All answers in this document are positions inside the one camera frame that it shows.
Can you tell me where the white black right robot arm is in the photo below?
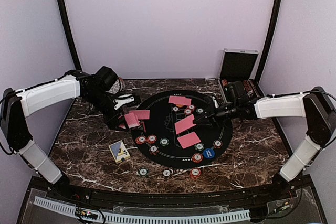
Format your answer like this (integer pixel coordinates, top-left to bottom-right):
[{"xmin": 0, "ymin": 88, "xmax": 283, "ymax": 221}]
[{"xmin": 193, "ymin": 82, "xmax": 335, "ymax": 184}]

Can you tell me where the right black frame post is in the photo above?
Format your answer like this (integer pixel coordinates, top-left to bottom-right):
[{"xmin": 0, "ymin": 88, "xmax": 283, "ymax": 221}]
[{"xmin": 255, "ymin": 0, "xmax": 281, "ymax": 83}]

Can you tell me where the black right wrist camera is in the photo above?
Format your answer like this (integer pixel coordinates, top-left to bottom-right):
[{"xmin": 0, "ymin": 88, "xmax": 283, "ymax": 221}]
[{"xmin": 224, "ymin": 81, "xmax": 248, "ymax": 104}]

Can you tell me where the floral patterned ceramic bowl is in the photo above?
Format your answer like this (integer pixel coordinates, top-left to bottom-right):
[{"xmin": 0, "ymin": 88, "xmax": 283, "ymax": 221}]
[{"xmin": 108, "ymin": 77, "xmax": 124, "ymax": 94}]

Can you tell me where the black front table rail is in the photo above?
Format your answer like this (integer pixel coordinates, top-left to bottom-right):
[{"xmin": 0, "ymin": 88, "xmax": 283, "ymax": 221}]
[{"xmin": 30, "ymin": 177, "xmax": 290, "ymax": 209}]

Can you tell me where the brown poker chip stack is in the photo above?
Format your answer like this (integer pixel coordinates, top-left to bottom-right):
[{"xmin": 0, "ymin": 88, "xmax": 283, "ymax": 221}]
[{"xmin": 162, "ymin": 168, "xmax": 174, "ymax": 178}]

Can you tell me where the green poker chip stack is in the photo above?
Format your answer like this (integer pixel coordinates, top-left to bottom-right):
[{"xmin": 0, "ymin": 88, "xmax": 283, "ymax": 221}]
[{"xmin": 138, "ymin": 168, "xmax": 149, "ymax": 178}]

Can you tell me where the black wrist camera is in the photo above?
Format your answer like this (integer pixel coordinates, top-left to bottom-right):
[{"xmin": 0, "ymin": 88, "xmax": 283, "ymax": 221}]
[
  {"xmin": 224, "ymin": 81, "xmax": 248, "ymax": 104},
  {"xmin": 94, "ymin": 66, "xmax": 119, "ymax": 91}
]

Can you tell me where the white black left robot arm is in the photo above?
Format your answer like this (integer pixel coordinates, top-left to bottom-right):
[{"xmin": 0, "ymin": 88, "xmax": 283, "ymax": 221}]
[{"xmin": 1, "ymin": 67, "xmax": 134, "ymax": 185}]

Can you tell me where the red playing card deck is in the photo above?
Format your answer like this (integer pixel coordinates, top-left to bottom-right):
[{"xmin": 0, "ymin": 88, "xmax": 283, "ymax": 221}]
[{"xmin": 119, "ymin": 113, "xmax": 140, "ymax": 129}]

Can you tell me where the blue small blind button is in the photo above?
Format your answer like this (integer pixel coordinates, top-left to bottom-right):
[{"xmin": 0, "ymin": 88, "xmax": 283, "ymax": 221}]
[{"xmin": 203, "ymin": 148, "xmax": 215, "ymax": 159}]

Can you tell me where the black frame post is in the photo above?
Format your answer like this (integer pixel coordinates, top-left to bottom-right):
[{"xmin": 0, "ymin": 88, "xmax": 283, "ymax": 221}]
[
  {"xmin": 255, "ymin": 0, "xmax": 281, "ymax": 83},
  {"xmin": 57, "ymin": 0, "xmax": 82, "ymax": 71}
]

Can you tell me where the aluminium poker chip case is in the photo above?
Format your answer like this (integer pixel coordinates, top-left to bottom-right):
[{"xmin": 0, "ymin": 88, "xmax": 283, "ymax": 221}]
[{"xmin": 217, "ymin": 48, "xmax": 259, "ymax": 100}]

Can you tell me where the round black poker mat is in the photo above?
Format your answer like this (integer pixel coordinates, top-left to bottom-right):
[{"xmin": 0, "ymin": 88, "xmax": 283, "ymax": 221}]
[{"xmin": 131, "ymin": 90, "xmax": 233, "ymax": 169}]

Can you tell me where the red card top mat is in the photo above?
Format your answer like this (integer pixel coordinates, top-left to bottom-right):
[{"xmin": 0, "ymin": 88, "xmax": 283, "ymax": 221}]
[{"xmin": 169, "ymin": 95, "xmax": 192, "ymax": 106}]

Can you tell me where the red card mat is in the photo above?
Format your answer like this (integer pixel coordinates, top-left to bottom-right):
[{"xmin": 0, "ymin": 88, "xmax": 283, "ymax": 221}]
[
  {"xmin": 169, "ymin": 95, "xmax": 192, "ymax": 106},
  {"xmin": 177, "ymin": 132, "xmax": 201, "ymax": 149}
]

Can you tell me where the left black frame post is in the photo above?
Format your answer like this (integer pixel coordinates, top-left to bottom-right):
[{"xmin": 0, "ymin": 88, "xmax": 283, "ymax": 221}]
[{"xmin": 57, "ymin": 0, "xmax": 82, "ymax": 71}]

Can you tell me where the white slotted cable duct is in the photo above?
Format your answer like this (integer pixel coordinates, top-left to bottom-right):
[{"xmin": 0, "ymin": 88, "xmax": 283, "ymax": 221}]
[{"xmin": 33, "ymin": 196, "xmax": 250, "ymax": 223}]

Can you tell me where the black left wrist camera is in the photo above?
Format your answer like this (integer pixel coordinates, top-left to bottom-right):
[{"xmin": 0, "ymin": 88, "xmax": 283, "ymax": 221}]
[{"xmin": 94, "ymin": 66, "xmax": 119, "ymax": 91}]

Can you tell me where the red poker chip stack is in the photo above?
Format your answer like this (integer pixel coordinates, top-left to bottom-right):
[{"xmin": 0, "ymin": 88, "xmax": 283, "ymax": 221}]
[{"xmin": 190, "ymin": 168, "xmax": 202, "ymax": 179}]

